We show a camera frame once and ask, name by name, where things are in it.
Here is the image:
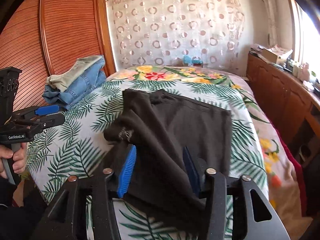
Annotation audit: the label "window with wooden frame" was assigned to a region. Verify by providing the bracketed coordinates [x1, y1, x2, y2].
[289, 0, 319, 79]

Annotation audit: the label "cardboard box on cabinet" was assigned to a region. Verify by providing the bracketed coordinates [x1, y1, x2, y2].
[261, 47, 288, 64]

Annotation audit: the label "black shorts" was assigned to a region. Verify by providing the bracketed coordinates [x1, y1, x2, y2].
[104, 89, 232, 232]

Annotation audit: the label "floral blanket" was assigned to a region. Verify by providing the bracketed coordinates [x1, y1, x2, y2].
[103, 66, 312, 239]

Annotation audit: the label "wooden louvered wardrobe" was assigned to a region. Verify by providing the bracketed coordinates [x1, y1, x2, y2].
[1, 0, 116, 110]

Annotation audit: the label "wooden sideboard cabinet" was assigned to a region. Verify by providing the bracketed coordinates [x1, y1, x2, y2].
[246, 53, 319, 167]

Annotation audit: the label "circle-patterned sheer curtain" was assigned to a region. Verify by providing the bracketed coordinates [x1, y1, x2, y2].
[107, 0, 245, 71]

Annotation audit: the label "blue plush toy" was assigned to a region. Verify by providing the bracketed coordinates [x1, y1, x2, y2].
[183, 55, 203, 67]

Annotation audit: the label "pink bottle on cabinet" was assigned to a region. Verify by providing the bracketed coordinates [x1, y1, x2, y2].
[299, 63, 310, 82]

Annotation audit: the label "folded beige pants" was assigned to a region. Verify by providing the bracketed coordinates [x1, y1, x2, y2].
[46, 55, 105, 92]

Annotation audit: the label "palm leaf bed sheet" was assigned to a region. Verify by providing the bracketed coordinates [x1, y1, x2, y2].
[26, 78, 270, 240]

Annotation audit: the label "folded blue jeans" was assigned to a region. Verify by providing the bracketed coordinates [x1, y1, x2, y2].
[42, 61, 106, 110]

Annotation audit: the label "person's left hand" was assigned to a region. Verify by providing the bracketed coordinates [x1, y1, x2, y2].
[0, 142, 27, 179]

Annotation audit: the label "window drape curtain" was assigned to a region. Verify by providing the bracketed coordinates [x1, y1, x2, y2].
[263, 0, 279, 47]

